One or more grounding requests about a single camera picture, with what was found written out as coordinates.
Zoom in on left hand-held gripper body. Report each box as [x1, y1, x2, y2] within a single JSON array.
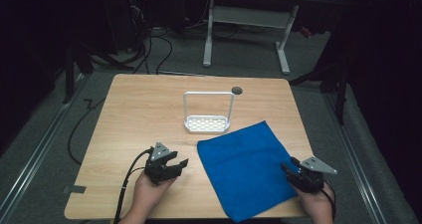
[[143, 141, 182, 186]]

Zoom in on person's left hand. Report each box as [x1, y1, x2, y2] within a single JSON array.
[[131, 172, 177, 217]]

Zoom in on metal floor rail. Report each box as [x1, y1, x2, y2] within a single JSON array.
[[321, 92, 388, 224], [0, 74, 92, 220]]

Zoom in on black floor cable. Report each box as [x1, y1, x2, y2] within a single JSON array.
[[67, 98, 106, 166]]

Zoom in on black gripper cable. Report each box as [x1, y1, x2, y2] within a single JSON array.
[[112, 147, 155, 224], [318, 179, 337, 220]]

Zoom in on bundle of black cables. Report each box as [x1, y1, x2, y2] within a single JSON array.
[[129, 4, 174, 76]]

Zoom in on white-legged desk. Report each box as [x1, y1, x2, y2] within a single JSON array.
[[202, 0, 343, 77]]

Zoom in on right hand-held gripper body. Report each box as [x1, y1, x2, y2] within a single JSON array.
[[287, 156, 338, 195]]

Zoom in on blue cloth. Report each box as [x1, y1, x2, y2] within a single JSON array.
[[196, 119, 315, 224]]

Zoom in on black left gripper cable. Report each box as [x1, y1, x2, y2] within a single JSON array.
[[112, 147, 155, 224]]

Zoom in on white plastic rack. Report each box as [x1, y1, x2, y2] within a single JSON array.
[[182, 91, 236, 134]]

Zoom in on grey tape strip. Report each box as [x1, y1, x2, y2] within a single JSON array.
[[62, 184, 88, 195]]

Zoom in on person's right hand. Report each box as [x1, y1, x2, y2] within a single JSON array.
[[294, 185, 334, 224]]

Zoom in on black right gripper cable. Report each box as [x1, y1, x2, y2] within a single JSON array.
[[318, 179, 337, 220]]

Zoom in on black metal stand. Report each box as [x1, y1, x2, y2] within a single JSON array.
[[288, 59, 350, 126], [62, 39, 135, 105]]

